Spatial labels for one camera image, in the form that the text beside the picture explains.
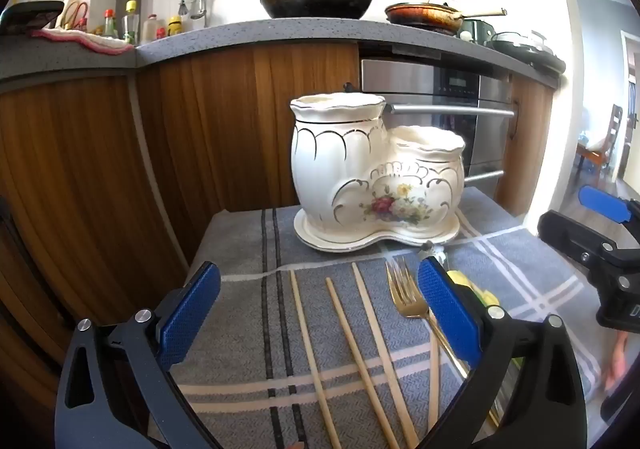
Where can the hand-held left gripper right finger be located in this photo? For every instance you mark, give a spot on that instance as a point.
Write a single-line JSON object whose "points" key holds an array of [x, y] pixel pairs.
{"points": [[447, 314]]}

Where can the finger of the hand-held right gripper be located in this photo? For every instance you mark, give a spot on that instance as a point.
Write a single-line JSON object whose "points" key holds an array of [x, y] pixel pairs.
{"points": [[602, 201], [575, 235]]}

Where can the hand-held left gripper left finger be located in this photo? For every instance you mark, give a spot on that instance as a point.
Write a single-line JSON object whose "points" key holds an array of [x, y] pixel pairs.
{"points": [[190, 316]]}

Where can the gold metal fork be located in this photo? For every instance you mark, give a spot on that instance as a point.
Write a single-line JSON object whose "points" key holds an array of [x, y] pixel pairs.
{"points": [[407, 304]]}

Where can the wooden chopstick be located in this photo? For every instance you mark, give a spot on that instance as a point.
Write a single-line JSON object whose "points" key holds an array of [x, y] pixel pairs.
{"points": [[434, 389], [357, 354], [310, 359], [380, 344]]}

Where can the white floral ceramic utensil holder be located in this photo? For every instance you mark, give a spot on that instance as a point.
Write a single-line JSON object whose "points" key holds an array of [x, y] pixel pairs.
{"points": [[340, 164]]}

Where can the person's right hand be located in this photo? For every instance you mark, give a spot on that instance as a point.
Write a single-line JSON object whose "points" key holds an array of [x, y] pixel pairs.
{"points": [[617, 359]]}

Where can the wooden chair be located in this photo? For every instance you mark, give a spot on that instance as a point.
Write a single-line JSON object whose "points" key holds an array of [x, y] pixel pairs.
{"points": [[602, 144]]}

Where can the grey plaid cloth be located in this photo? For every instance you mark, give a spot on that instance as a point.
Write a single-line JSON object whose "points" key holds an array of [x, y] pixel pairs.
{"points": [[250, 329]]}

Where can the narrow wooden cabinet panel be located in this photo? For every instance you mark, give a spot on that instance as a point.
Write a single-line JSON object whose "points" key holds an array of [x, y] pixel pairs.
{"points": [[530, 144]]}

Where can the white interior door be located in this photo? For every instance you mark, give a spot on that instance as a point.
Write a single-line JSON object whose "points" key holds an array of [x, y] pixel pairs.
{"points": [[631, 104]]}

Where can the white ceramic drip tray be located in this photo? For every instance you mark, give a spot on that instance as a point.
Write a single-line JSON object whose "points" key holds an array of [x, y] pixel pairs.
{"points": [[350, 245]]}

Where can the black lidded pan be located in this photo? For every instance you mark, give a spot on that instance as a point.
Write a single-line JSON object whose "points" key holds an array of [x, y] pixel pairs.
{"points": [[525, 49]]}

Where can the wooden kitchen cabinet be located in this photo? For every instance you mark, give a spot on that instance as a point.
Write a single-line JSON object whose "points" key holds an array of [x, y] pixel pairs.
{"points": [[75, 154]]}

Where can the stainless steel oven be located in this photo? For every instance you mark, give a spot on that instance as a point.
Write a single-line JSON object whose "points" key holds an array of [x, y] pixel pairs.
{"points": [[440, 84]]}

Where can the green pot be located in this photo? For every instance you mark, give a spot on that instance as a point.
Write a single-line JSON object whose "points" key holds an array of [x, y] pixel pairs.
{"points": [[475, 29]]}

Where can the orange frying pan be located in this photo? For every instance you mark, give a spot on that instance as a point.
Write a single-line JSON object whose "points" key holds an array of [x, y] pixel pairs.
{"points": [[425, 15]]}

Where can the grey stone countertop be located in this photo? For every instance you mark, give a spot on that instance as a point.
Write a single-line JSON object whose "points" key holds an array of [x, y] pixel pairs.
{"points": [[225, 36]]}

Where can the small dark sauce bottle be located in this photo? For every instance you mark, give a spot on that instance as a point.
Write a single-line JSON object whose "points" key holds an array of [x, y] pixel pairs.
{"points": [[161, 33]]}

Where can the white plastic bottle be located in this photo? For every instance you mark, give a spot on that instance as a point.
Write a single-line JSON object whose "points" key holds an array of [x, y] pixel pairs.
{"points": [[150, 29]]}

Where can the yellow squeeze bottle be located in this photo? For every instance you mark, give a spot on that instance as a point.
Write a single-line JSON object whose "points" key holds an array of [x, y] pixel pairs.
{"points": [[173, 26]]}

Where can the white pink-edged towel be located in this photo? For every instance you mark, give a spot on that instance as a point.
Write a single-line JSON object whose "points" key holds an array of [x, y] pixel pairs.
{"points": [[90, 40]]}

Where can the yellow cap oil bottle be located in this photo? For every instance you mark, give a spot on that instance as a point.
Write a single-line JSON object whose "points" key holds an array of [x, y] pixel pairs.
{"points": [[130, 24]]}

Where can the red cap green bottle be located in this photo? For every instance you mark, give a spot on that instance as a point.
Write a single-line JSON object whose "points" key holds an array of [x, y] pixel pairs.
{"points": [[109, 25]]}

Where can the black tray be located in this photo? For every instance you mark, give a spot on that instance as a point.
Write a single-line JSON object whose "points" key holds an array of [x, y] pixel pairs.
{"points": [[30, 15]]}

